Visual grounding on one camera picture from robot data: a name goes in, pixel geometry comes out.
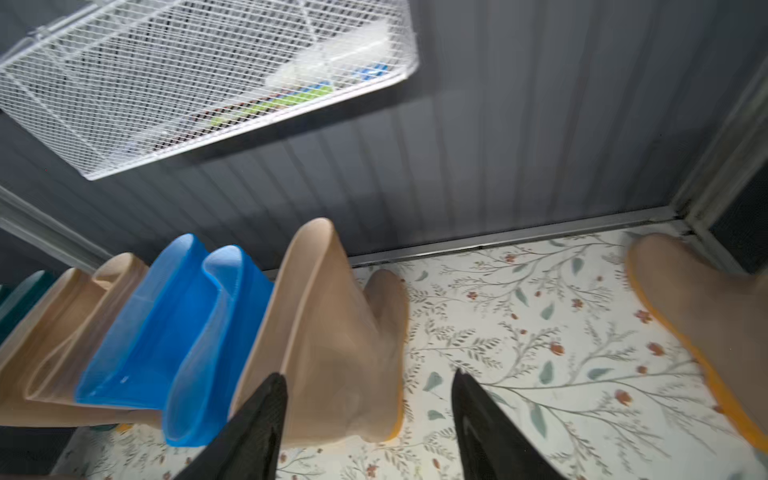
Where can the white tube in basket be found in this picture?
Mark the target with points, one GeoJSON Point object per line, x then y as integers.
{"type": "Point", "coordinates": [357, 55]}

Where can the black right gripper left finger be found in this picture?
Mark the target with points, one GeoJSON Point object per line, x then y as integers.
{"type": "Point", "coordinates": [248, 446]}

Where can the blue boot back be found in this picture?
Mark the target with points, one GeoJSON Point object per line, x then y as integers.
{"type": "Point", "coordinates": [141, 353]}
{"type": "Point", "coordinates": [198, 403]}

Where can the white wire mesh basket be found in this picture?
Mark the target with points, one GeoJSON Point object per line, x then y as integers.
{"type": "Point", "coordinates": [121, 84]}

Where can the beige boot back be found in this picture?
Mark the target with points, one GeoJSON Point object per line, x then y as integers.
{"type": "Point", "coordinates": [20, 354]}
{"type": "Point", "coordinates": [74, 335]}
{"type": "Point", "coordinates": [339, 344]}
{"type": "Point", "coordinates": [720, 318]}

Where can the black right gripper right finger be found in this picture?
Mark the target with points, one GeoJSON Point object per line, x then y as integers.
{"type": "Point", "coordinates": [490, 445]}

